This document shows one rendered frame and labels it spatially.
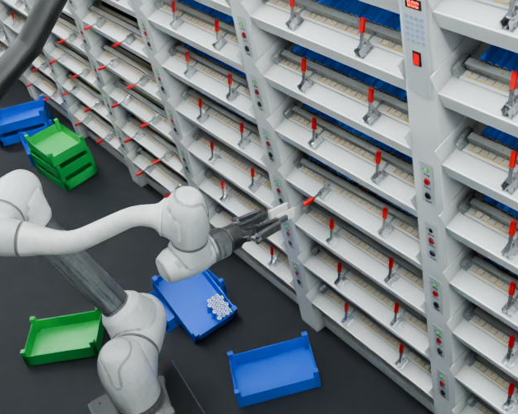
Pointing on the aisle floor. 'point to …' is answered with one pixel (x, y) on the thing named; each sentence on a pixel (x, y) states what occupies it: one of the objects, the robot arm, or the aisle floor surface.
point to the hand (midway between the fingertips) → (282, 213)
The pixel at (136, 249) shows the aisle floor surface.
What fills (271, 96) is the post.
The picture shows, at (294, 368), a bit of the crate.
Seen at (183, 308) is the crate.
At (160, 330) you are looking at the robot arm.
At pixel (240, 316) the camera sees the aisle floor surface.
